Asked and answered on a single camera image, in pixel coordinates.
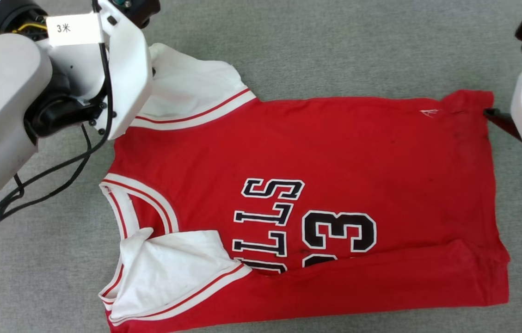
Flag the white paper cable tag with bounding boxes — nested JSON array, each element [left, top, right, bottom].
[[46, 13, 104, 47]]

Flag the red white basketball jersey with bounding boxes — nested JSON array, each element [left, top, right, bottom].
[[98, 43, 511, 333]]

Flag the grey fabric sofa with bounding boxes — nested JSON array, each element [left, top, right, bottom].
[[0, 0, 522, 333]]

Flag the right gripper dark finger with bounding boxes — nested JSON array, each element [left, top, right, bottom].
[[483, 108, 522, 142]]

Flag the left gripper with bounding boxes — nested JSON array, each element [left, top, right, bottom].
[[0, 0, 110, 139]]

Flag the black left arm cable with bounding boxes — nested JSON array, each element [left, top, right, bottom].
[[0, 0, 114, 244]]

